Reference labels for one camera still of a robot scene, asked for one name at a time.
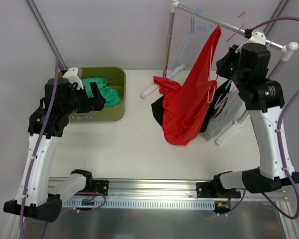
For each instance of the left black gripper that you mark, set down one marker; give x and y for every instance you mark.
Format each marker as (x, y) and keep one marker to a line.
(88, 98)

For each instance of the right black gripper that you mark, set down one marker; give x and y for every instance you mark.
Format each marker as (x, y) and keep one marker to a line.
(224, 64)

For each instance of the green tank top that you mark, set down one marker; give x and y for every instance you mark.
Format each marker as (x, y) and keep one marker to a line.
(111, 95)

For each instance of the red tank top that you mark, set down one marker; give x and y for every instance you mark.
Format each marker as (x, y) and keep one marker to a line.
(185, 106)

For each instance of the black tank top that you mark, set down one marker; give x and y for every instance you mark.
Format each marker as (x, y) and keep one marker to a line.
(158, 111)

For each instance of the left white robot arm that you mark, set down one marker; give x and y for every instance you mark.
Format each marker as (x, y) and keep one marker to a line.
(46, 125)

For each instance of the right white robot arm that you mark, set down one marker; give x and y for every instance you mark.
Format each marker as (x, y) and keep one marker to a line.
(275, 169)

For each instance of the blue hanger with black top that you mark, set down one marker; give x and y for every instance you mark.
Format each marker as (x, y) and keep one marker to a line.
(223, 90)

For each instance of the grey tank top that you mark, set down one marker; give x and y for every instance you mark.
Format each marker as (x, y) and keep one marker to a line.
(225, 114)

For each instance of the olive green plastic basket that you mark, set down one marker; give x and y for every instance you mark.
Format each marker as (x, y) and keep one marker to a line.
(111, 82)

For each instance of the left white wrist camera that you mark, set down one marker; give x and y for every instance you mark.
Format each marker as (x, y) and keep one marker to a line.
(74, 76)

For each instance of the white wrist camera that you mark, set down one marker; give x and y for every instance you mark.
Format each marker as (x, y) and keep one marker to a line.
(253, 37)
(74, 76)

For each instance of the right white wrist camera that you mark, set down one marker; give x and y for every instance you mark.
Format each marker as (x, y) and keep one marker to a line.
(253, 37)

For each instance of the white slotted cable duct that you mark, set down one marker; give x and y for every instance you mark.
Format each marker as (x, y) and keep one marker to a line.
(140, 204)

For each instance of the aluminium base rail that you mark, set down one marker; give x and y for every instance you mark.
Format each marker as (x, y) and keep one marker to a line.
(164, 189)

